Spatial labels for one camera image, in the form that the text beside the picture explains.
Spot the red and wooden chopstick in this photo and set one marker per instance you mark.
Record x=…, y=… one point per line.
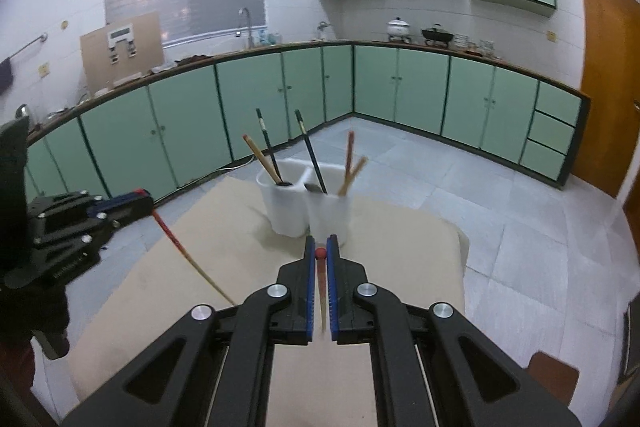
x=321, y=267
x=348, y=157
x=185, y=247

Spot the black chopstick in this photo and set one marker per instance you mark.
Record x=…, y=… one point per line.
x=267, y=142
x=311, y=152

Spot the green drawer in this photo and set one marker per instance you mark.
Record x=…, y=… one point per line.
x=551, y=133
x=559, y=103
x=543, y=161

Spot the green lower cabinets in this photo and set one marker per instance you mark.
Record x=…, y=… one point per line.
x=400, y=82

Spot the brown countertop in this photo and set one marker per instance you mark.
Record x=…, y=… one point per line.
x=500, y=60

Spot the small metal tap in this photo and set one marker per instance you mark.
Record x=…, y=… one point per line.
x=324, y=32

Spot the white packaged device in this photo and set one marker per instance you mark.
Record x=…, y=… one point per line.
x=121, y=34

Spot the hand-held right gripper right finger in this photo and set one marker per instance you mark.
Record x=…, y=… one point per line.
x=332, y=287

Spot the beige cardboard sheet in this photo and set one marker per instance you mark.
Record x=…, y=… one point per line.
x=400, y=247

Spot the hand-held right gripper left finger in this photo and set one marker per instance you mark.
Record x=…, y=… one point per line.
x=311, y=287

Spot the person's left hand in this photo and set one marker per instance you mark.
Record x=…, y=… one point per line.
x=30, y=312

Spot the brown stool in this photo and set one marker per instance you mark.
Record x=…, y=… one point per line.
x=552, y=379

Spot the cluster of glass jars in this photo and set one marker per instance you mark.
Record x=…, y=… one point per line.
x=475, y=46

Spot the white pot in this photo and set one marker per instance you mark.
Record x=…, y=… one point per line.
x=398, y=29

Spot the metal sink faucet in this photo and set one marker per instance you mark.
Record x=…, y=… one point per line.
x=248, y=32

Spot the white utensil holder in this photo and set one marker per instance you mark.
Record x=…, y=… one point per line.
x=325, y=217

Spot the black wok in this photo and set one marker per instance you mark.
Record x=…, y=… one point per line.
x=437, y=35

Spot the yellow wall outlet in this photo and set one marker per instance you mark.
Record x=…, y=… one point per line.
x=44, y=69

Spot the dark cloth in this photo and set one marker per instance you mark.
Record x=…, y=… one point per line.
x=5, y=74

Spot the black appliance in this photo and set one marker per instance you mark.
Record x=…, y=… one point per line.
x=631, y=347

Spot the metal towel bar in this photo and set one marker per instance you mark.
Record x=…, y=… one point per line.
x=30, y=46

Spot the cardboard board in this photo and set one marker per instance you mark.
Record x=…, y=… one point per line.
x=145, y=57

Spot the wooden door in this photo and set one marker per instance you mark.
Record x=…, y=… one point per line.
x=610, y=82

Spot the bottles by sink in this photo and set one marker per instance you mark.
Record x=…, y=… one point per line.
x=263, y=38

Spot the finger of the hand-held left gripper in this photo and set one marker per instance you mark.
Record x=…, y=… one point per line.
x=75, y=234
x=120, y=199

